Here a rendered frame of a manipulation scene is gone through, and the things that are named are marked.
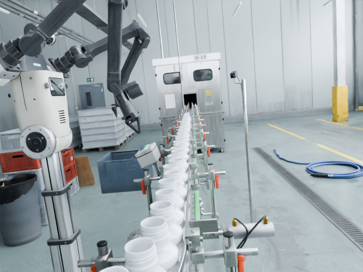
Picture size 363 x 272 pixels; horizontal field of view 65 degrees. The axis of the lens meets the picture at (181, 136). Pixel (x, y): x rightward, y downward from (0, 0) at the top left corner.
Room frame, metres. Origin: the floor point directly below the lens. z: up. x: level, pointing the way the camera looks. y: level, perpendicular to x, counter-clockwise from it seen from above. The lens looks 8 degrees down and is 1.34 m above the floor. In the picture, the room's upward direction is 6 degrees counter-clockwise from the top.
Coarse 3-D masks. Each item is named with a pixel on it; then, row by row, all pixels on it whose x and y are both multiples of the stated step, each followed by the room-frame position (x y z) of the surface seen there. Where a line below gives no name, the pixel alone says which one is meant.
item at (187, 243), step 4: (184, 240) 0.41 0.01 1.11; (188, 240) 0.41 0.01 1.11; (184, 244) 0.39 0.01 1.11; (188, 244) 0.40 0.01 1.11; (184, 248) 0.38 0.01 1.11; (188, 248) 0.40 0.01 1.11; (184, 252) 0.37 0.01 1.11; (184, 256) 0.37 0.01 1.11; (180, 260) 0.35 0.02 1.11; (184, 260) 0.37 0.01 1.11; (180, 264) 0.35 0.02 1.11; (184, 264) 0.36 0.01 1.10; (192, 264) 0.45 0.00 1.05; (180, 268) 0.34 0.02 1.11
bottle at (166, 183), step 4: (160, 180) 0.57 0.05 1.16; (164, 180) 0.57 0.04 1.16; (168, 180) 0.57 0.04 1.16; (172, 180) 0.57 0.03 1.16; (160, 184) 0.54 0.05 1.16; (164, 184) 0.54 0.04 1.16; (168, 184) 0.54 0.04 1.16; (172, 184) 0.54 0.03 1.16; (176, 184) 0.56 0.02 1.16; (160, 188) 0.54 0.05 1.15; (172, 188) 0.54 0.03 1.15; (176, 188) 0.55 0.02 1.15; (176, 192) 0.55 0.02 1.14; (176, 196) 0.55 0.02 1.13; (180, 200) 0.55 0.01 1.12; (180, 204) 0.54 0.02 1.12; (180, 208) 0.54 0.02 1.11; (184, 212) 0.55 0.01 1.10; (184, 216) 0.55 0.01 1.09; (188, 252) 0.55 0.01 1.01
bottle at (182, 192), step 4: (164, 172) 0.62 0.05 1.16; (168, 172) 0.63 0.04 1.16; (172, 172) 0.63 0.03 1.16; (176, 172) 0.63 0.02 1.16; (164, 176) 0.61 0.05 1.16; (168, 176) 0.60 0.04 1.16; (172, 176) 0.60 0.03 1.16; (176, 176) 0.60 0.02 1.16; (176, 180) 0.60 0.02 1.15; (180, 180) 0.61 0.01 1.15; (180, 184) 0.61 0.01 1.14; (180, 188) 0.60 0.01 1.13; (184, 188) 0.61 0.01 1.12; (180, 192) 0.60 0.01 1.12; (184, 192) 0.60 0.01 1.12; (180, 196) 0.59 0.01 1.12; (184, 196) 0.60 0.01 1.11; (184, 200) 0.60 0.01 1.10; (184, 204) 0.60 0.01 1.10; (184, 208) 0.60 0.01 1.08
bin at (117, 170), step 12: (108, 156) 2.05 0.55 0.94; (120, 156) 2.12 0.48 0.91; (132, 156) 2.12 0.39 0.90; (108, 168) 1.82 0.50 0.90; (120, 168) 1.81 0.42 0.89; (132, 168) 1.81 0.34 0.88; (144, 168) 1.80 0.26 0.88; (108, 180) 1.82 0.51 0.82; (120, 180) 1.81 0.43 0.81; (132, 180) 1.81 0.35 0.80; (108, 192) 1.82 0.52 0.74
